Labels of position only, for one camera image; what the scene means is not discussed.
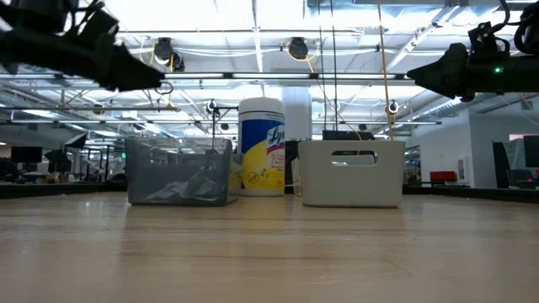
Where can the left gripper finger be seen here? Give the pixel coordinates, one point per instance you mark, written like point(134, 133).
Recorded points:
point(130, 73)

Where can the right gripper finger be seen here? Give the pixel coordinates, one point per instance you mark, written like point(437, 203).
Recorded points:
point(442, 69)
point(457, 91)

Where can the white blue square packet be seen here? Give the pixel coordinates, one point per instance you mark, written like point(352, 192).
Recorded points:
point(162, 194)
point(198, 185)

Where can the Lysol wipes canister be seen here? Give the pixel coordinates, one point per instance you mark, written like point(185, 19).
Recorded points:
point(261, 143)

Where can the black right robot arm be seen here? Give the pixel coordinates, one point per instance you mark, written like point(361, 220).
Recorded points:
point(528, 29)

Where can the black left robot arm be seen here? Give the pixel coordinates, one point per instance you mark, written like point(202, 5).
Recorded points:
point(42, 10)

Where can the small black ceiling reel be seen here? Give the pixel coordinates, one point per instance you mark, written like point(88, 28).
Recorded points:
point(392, 106)
point(211, 105)

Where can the black standing panel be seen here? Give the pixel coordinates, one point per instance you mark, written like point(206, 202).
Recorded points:
point(501, 164)

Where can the red box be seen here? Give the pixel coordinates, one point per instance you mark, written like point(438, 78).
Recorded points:
point(443, 176)

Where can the black monitor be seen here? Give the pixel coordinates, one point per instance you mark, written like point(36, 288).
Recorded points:
point(76, 140)
point(58, 161)
point(26, 154)

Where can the long ceiling light bar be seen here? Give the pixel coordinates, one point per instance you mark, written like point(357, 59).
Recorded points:
point(269, 75)

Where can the white building column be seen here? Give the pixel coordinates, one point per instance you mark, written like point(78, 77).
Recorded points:
point(297, 109)

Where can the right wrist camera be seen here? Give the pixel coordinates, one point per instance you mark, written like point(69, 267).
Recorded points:
point(488, 42)

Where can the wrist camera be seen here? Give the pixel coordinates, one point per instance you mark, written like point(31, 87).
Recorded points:
point(99, 25)
point(488, 42)

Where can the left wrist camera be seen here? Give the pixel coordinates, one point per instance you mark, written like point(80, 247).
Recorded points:
point(99, 25)

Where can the black wall screen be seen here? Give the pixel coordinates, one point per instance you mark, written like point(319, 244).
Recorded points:
point(531, 150)

